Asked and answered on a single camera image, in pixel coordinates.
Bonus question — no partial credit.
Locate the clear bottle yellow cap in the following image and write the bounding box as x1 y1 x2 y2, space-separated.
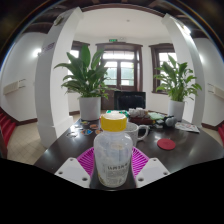
93 112 134 189

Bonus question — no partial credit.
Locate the white speckled mug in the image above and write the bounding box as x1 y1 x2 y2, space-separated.
124 121 150 148

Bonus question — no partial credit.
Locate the grey round object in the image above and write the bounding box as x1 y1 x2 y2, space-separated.
163 115 179 128

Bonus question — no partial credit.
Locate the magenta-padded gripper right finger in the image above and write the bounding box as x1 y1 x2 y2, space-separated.
131 146 171 189

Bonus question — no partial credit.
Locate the wooden tray of small cups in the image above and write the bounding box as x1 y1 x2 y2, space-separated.
128 107 156 126

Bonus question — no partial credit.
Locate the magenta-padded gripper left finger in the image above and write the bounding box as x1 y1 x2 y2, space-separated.
54 147 97 189

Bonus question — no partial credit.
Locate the dark wooden double door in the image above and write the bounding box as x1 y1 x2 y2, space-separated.
95 41 144 93

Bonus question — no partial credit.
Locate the printed magazine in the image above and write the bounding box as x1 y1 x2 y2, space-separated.
174 121 201 134

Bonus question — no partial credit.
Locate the dark framed window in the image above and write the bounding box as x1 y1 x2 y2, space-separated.
67 40 91 78
148 42 178 95

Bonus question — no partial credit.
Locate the flat round red coaster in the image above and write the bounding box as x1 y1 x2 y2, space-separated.
156 138 177 151

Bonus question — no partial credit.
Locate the black chair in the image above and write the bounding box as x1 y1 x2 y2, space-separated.
113 90 147 111

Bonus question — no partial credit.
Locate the potted green plant white pot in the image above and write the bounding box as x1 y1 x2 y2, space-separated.
53 44 110 122
153 54 203 122

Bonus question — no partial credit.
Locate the red carpeted staircase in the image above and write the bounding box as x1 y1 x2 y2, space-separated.
217 121 224 145
0 110 17 148

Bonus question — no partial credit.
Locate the green box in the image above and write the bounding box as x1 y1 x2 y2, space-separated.
105 109 130 119

